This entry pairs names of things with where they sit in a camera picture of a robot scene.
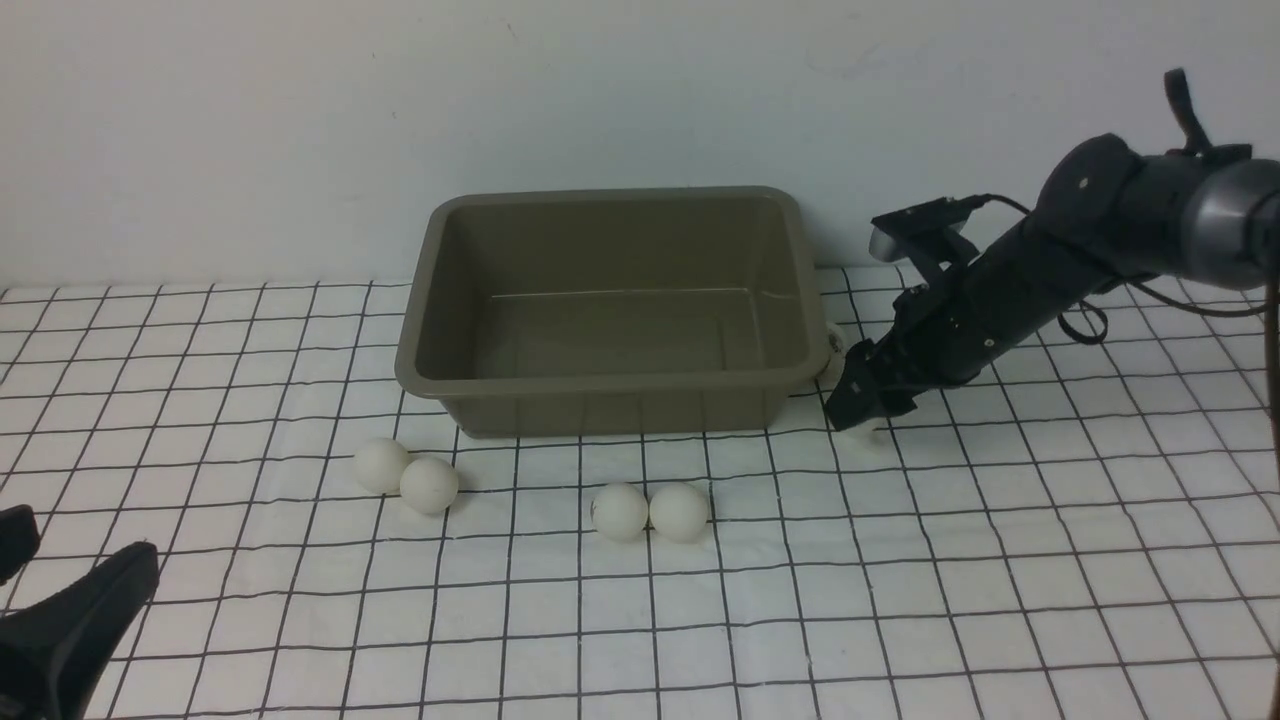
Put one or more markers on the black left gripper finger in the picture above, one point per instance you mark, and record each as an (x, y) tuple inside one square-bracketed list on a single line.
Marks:
[(19, 540), (54, 653)]

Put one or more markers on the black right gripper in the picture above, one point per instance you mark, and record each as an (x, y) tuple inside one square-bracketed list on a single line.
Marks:
[(946, 330)]

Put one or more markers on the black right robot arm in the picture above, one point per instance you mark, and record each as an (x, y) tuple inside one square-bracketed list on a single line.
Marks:
[(1105, 216)]

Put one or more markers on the olive plastic bin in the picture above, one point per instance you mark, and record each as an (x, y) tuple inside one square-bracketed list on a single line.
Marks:
[(613, 312)]

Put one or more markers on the white black-grid tablecloth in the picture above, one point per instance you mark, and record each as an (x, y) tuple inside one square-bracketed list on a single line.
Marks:
[(1082, 533)]

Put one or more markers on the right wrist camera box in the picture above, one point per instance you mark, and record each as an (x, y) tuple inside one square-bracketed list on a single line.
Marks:
[(928, 235)]

